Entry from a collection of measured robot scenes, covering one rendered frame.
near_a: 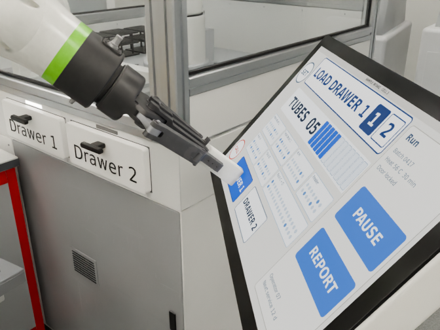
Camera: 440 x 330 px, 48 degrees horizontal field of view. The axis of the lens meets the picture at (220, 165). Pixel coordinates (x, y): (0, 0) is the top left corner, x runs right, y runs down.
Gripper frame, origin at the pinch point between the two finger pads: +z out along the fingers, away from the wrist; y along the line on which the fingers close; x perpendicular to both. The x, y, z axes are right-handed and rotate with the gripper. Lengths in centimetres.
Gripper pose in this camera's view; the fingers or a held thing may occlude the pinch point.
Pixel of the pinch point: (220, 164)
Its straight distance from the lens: 75.3
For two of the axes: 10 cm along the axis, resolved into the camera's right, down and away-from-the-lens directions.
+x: -6.4, 7.3, 2.5
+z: 7.6, 5.5, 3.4
